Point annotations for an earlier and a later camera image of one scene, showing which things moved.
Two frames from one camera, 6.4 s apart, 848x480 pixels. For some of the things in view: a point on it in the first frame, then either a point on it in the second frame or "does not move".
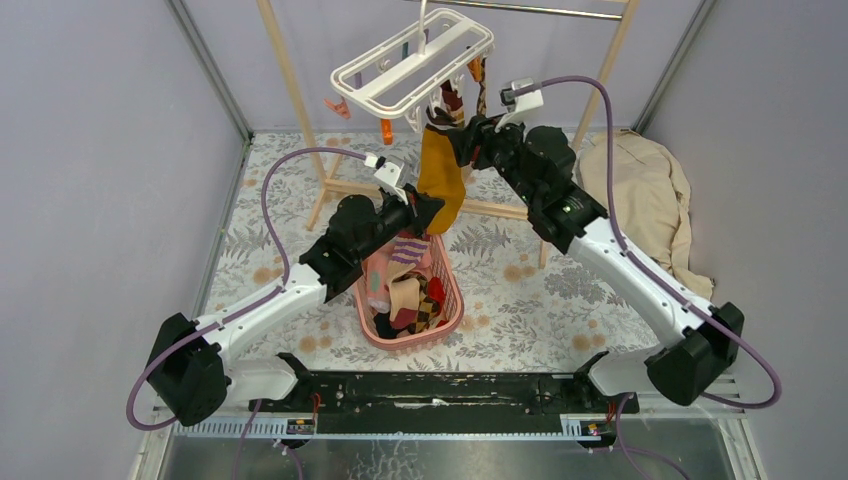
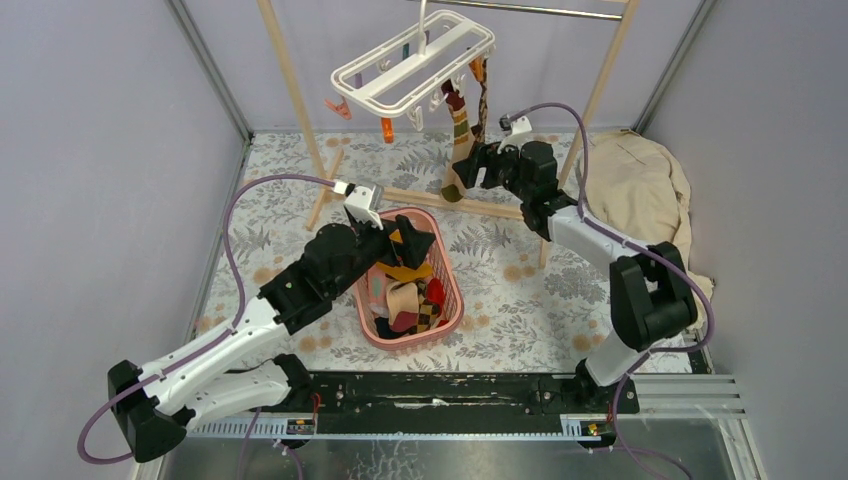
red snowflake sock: [436, 291] does not move
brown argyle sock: [428, 308] does not move
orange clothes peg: [386, 125] does not move
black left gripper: [425, 208] → [415, 244]
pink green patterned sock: [375, 268] does not move
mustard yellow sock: [439, 175] → [405, 274]
